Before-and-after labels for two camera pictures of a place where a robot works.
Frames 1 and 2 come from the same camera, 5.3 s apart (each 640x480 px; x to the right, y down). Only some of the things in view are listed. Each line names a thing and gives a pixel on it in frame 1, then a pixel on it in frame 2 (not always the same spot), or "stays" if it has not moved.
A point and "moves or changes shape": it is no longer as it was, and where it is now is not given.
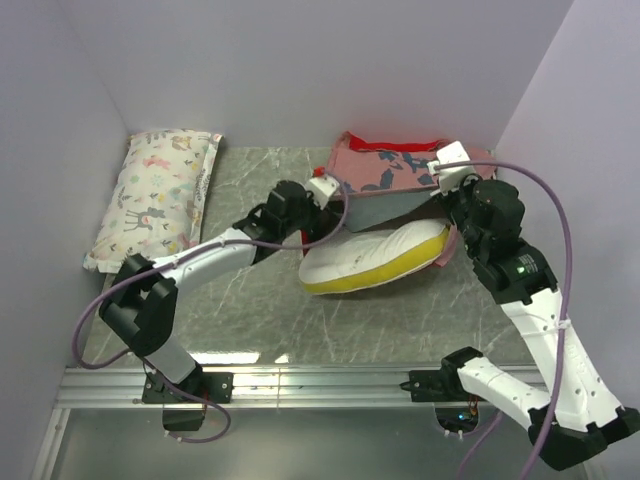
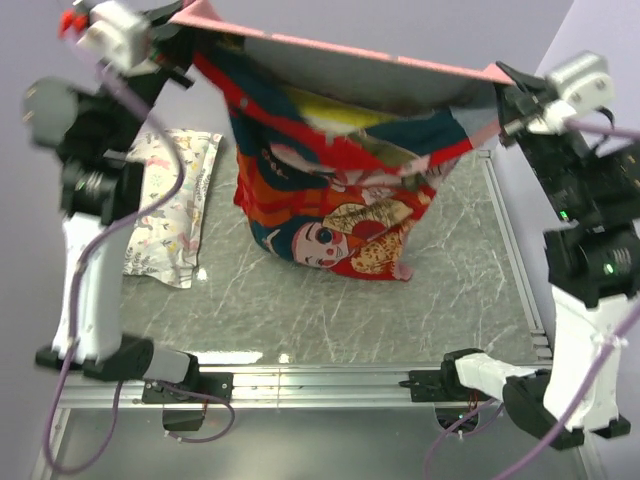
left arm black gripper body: (308, 214) to (162, 54)
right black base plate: (429, 386) stays
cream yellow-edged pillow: (358, 259) to (336, 119)
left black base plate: (214, 387) stays
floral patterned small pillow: (159, 199) stays
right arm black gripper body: (458, 203) to (535, 106)
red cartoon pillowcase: (384, 183) moves or changes shape
